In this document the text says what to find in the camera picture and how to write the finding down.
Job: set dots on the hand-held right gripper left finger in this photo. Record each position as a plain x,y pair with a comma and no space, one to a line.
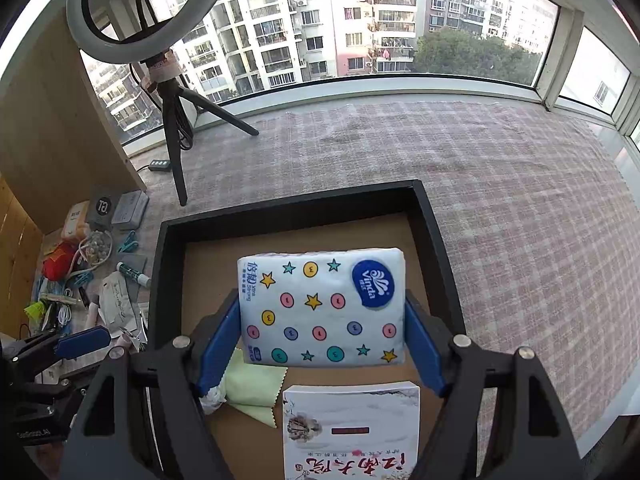
217,350

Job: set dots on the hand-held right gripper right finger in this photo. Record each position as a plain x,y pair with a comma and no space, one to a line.
422,345

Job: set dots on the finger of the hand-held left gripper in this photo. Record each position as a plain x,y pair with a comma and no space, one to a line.
60,385
82,342

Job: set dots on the pale pink tube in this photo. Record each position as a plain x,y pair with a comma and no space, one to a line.
94,316

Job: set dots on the white sachet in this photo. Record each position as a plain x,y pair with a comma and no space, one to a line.
117,305

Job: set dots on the red cloth bag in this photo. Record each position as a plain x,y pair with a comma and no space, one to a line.
57,266

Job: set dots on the white star-print tissue pack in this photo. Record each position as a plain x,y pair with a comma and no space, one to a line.
320,310

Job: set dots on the white plastic box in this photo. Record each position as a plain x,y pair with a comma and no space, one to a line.
130,209

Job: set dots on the black tray container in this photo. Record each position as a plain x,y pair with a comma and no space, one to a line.
300,210

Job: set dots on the crumpled white plastic wrap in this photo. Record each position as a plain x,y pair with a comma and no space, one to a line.
212,400

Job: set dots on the light green cloth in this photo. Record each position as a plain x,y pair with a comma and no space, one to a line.
250,390

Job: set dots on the yellow shuttlecock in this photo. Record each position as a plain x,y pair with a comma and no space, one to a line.
36,311

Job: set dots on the white tube with green print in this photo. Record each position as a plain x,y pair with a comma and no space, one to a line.
134,274

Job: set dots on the white book with red calligraphy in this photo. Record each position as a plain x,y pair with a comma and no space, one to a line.
350,410

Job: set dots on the orange tissue pack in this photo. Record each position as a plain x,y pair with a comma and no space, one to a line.
75,220

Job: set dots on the black box GL logo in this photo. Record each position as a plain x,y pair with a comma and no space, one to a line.
102,207

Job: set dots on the pink checked tablecloth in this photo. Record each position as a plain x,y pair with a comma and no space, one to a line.
500,210

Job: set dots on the wooden board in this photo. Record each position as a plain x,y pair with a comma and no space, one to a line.
50,135

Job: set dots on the black tripod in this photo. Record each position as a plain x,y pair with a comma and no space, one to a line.
167,100

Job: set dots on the green trees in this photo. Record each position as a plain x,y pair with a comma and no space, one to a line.
475,55

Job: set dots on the white window frame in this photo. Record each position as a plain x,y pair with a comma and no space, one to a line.
400,85

